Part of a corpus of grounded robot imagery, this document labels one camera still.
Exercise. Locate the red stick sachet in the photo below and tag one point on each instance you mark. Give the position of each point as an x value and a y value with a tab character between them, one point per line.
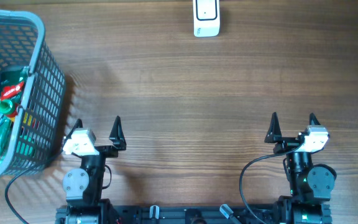
11	91

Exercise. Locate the grey plastic mesh basket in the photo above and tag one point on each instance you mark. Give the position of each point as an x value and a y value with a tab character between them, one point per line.
22	44

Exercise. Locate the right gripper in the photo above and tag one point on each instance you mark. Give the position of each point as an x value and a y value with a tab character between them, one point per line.
274	135

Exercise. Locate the green cap sauce bottle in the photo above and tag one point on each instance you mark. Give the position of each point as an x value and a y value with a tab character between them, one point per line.
8	108

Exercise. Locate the white barcode scanner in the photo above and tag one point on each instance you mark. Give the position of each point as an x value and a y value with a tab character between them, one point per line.
206	18

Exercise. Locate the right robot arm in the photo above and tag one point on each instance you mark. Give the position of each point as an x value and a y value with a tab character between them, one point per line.
310	184

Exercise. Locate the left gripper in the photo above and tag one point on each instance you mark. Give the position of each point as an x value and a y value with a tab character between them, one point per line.
119	142

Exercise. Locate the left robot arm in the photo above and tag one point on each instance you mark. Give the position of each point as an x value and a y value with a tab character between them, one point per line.
84	185

